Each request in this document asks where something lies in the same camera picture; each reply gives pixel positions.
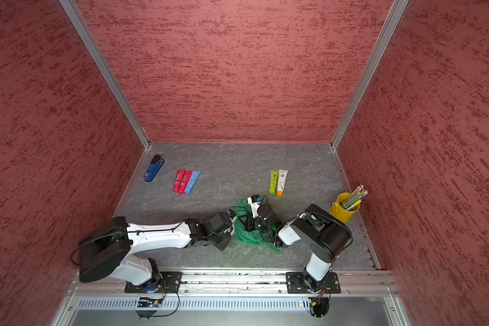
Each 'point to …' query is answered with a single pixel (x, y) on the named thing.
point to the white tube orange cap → (281, 183)
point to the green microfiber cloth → (243, 208)
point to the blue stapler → (156, 164)
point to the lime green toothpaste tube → (273, 180)
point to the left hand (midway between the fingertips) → (225, 241)
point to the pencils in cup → (355, 198)
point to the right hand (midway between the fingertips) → (242, 221)
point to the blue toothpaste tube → (192, 181)
